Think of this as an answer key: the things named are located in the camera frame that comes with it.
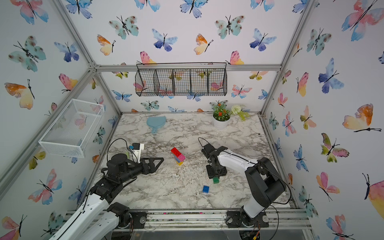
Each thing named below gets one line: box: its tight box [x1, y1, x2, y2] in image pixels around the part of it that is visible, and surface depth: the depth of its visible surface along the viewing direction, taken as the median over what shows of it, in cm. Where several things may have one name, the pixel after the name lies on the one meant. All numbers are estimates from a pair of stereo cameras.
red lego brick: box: [170, 147, 182, 158], surface depth 88 cm
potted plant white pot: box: [209, 100, 250, 130], surface depth 104 cm
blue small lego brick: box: [202, 185, 210, 194], surface depth 84 cm
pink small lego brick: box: [177, 153, 187, 162], surface depth 86 cm
